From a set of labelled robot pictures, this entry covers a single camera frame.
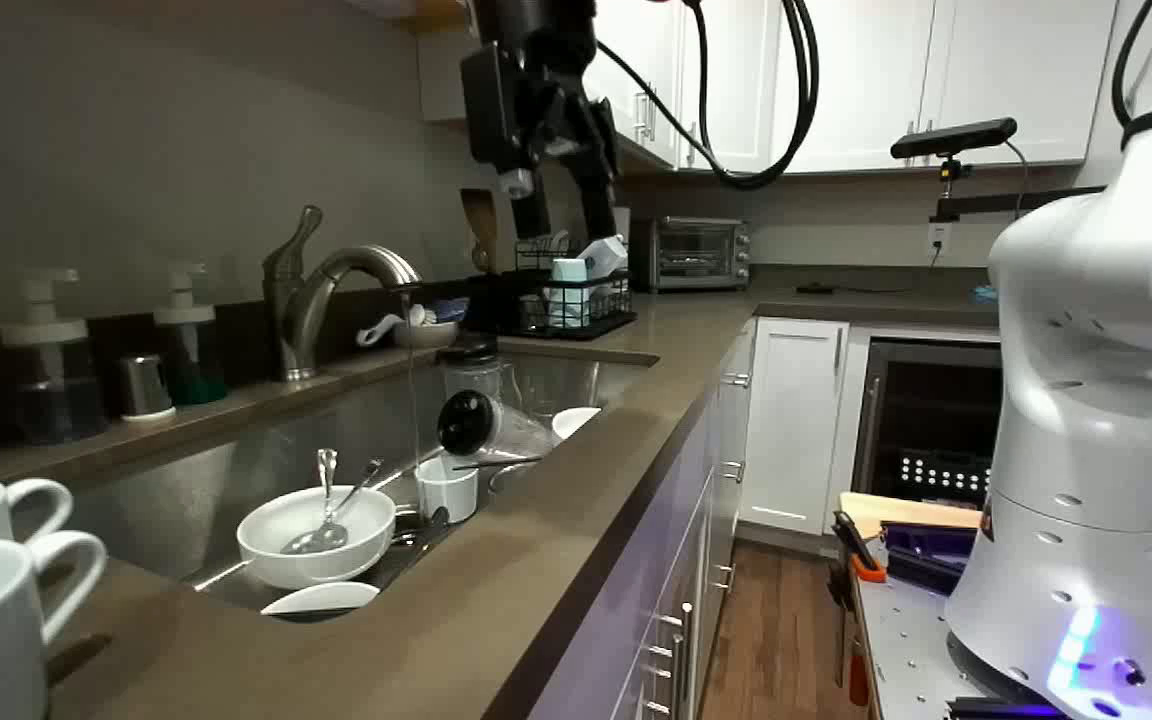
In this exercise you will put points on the thin dark chopstick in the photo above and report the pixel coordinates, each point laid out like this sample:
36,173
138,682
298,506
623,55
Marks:
405,469

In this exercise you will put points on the black camera bar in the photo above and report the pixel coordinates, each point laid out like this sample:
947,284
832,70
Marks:
959,136

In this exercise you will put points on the wall power outlet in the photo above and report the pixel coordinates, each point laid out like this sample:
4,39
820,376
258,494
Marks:
938,240

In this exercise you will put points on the dark blue box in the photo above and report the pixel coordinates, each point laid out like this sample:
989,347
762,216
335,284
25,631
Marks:
931,553

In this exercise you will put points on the small metal cup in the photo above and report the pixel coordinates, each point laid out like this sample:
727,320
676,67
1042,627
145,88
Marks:
141,386

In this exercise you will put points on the glass jar black lid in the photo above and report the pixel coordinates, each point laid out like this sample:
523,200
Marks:
466,420

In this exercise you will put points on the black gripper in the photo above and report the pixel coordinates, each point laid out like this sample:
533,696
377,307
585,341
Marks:
556,67

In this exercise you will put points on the small blue item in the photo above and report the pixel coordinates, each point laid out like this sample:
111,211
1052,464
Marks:
986,293

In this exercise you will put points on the small white dish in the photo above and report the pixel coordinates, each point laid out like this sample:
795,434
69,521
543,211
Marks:
577,420

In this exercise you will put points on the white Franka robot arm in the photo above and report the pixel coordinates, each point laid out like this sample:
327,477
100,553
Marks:
1097,464

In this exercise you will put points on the green soap dispenser white pump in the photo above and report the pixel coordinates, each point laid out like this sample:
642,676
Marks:
186,363

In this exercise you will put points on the white upper cabinets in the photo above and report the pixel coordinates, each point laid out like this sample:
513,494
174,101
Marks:
1003,67

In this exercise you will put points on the white dish brush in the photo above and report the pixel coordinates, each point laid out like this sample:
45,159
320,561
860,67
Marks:
377,330

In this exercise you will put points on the white cabinet door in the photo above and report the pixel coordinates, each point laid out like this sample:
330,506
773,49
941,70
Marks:
796,424

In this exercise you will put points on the wooden spatula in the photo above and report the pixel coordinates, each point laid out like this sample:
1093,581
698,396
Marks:
476,223

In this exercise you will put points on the slim grey stick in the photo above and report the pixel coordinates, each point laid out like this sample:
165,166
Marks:
221,576

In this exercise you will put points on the stainless steel sink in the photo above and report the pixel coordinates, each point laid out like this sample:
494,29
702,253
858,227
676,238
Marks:
178,506

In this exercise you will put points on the ceramic sponge holder bowl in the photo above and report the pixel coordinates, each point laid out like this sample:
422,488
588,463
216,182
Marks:
432,334

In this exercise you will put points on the white ceramic bowl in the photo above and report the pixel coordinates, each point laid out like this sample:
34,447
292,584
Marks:
279,544

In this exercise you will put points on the white cylindrical container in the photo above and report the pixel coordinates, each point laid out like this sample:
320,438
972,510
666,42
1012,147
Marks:
602,263

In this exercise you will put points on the wooden board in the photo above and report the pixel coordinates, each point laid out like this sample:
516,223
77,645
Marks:
908,510

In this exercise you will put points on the silver toaster oven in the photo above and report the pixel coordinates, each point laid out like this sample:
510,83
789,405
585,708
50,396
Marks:
698,253

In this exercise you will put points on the white round plate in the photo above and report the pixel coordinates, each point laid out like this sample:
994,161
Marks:
320,601

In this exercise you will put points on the steel kitchen faucet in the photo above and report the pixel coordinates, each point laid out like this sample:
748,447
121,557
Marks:
301,313

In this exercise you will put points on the small flat black item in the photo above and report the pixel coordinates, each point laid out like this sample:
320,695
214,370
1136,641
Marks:
813,284

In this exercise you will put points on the small white cup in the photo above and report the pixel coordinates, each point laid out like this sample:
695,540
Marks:
444,498

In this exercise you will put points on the clear soap dispenser white pump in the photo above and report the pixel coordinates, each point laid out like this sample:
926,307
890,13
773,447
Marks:
42,324

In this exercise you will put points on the metal spoon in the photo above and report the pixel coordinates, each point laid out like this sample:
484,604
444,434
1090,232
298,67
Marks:
327,464
363,483

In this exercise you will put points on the black camera stand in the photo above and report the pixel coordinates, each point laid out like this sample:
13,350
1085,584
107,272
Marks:
989,207

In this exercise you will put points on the robot mounting table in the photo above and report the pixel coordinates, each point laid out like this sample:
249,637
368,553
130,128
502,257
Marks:
908,654

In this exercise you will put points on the glossy lower cabinets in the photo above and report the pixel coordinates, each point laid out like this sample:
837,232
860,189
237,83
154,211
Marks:
657,561

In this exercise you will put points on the black glass-door appliance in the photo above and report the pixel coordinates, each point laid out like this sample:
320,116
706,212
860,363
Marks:
931,412

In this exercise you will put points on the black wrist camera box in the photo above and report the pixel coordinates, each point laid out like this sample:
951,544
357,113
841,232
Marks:
491,107

